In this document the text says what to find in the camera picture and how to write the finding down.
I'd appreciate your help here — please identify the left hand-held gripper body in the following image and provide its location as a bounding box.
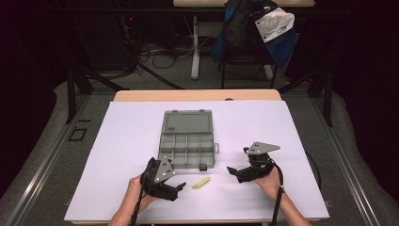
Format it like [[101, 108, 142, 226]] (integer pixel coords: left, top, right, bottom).
[[139, 155, 180, 202]]

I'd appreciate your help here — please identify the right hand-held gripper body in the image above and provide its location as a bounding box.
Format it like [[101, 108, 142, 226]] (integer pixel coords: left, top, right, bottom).
[[236, 141, 281, 185]]

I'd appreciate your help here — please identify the small yellow stick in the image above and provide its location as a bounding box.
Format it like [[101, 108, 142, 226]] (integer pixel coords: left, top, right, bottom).
[[191, 176, 212, 190]]

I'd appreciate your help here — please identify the grey clear plastic compartment box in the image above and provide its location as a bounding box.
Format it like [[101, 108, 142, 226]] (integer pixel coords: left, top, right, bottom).
[[157, 109, 220, 172]]

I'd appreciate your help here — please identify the person's right hand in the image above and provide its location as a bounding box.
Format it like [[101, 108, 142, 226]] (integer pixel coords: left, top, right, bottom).
[[253, 166, 284, 202]]

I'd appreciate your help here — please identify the person's left hand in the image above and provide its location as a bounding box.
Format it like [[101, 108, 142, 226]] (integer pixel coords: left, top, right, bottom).
[[126, 174, 159, 210]]

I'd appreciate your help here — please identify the white board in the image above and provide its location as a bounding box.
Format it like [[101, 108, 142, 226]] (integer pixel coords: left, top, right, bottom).
[[63, 100, 330, 222]]

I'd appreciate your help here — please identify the light wooden table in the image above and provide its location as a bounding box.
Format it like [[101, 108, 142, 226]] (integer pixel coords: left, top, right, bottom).
[[70, 89, 327, 226]]

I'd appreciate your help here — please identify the white desk leg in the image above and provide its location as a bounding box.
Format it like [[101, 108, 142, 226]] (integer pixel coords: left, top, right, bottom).
[[190, 15, 201, 81], [263, 64, 275, 81]]

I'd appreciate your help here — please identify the black metal chair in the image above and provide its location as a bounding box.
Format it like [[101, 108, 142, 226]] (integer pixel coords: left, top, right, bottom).
[[218, 40, 279, 89]]

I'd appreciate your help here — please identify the black metal stand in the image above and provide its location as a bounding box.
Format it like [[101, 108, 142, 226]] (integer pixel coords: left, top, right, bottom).
[[64, 67, 130, 125], [277, 67, 334, 128]]

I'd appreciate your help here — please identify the blue and black jacket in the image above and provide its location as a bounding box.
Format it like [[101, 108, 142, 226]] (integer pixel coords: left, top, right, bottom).
[[210, 0, 297, 70]]

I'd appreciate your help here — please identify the white paper bag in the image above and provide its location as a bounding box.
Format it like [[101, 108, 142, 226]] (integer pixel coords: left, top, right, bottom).
[[254, 7, 295, 43]]

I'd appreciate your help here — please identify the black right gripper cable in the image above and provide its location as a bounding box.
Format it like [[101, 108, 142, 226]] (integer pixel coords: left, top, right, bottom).
[[269, 158, 286, 226]]

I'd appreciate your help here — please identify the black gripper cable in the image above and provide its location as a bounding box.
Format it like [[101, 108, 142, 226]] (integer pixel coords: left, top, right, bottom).
[[269, 158, 286, 226], [130, 178, 149, 226]]

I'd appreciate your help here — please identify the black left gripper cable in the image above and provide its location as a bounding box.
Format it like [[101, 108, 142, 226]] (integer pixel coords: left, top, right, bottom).
[[130, 178, 149, 226]]

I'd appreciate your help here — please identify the thin black floor cable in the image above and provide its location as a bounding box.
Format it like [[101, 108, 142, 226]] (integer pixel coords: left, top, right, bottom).
[[305, 152, 323, 191]]

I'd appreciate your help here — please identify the aluminium floor rail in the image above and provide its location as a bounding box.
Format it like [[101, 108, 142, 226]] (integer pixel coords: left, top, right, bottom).
[[310, 93, 382, 226], [6, 93, 92, 226]]

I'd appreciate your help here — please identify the bundle of floor cables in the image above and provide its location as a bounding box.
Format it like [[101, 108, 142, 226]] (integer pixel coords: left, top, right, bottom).
[[137, 39, 196, 70]]

